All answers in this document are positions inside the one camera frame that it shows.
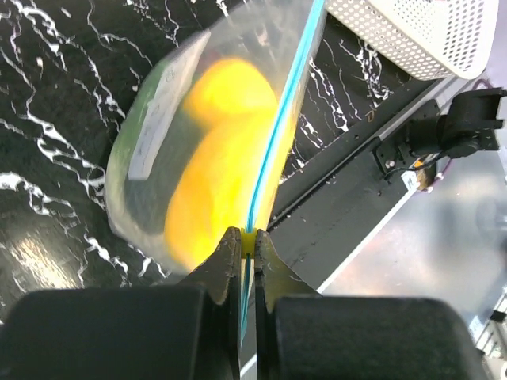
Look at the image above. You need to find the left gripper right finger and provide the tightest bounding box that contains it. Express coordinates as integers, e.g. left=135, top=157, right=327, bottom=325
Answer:
left=254, top=230, right=486, bottom=379

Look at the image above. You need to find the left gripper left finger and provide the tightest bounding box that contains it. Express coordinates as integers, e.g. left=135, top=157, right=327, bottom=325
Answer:
left=1, top=228, right=241, bottom=379

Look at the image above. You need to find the clear zip top bag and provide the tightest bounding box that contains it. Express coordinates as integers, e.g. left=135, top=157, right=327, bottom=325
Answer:
left=105, top=0, right=328, bottom=349

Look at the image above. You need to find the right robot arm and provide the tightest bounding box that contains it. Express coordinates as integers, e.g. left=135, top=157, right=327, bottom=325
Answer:
left=406, top=88, right=506, bottom=159

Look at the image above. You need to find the yellow fake lemon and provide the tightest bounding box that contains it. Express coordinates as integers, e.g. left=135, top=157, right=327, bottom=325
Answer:
left=164, top=109, right=275, bottom=271
left=181, top=58, right=278, bottom=129

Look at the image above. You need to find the green fake lettuce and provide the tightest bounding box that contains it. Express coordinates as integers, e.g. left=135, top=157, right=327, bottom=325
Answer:
left=105, top=59, right=200, bottom=244

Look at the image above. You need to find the black marble pattern mat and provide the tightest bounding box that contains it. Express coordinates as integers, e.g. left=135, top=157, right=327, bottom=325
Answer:
left=1, top=1, right=424, bottom=314

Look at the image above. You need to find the white perforated basket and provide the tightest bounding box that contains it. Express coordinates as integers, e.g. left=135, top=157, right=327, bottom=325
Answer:
left=326, top=0, right=500, bottom=81

